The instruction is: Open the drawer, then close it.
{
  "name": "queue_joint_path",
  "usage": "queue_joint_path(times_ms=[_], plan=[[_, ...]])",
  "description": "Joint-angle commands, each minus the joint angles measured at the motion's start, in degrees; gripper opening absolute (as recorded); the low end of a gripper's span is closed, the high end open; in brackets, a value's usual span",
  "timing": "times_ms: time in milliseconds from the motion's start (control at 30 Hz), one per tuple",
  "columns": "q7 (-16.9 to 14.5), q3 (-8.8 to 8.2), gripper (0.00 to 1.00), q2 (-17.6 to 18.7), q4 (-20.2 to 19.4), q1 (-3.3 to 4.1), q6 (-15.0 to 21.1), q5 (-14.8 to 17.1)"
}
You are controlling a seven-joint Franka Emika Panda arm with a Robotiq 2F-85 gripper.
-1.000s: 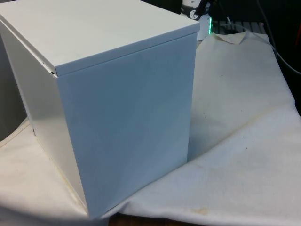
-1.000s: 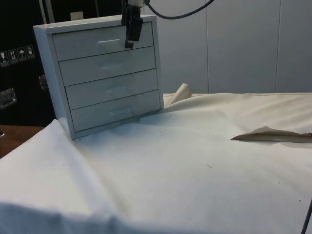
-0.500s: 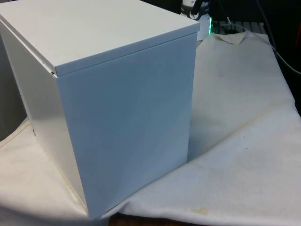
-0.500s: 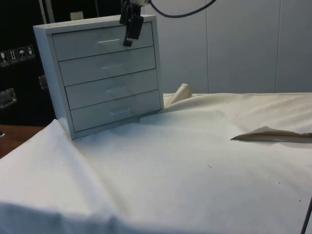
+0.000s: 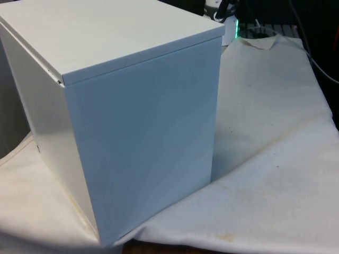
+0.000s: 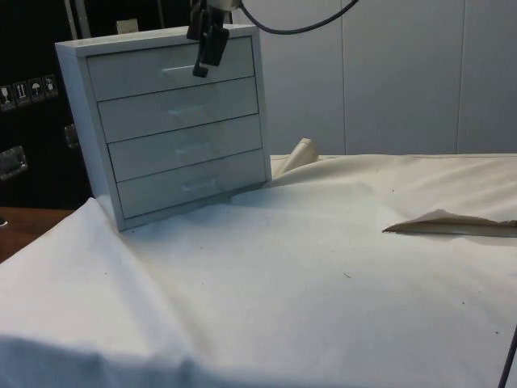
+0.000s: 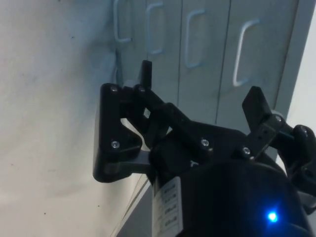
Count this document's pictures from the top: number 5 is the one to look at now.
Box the grey cable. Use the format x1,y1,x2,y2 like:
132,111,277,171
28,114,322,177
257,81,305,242
288,0,339,84

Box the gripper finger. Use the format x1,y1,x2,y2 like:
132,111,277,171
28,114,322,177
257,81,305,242
213,0,230,23

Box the white chest of drawers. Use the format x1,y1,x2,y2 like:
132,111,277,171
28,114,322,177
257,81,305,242
0,0,226,238

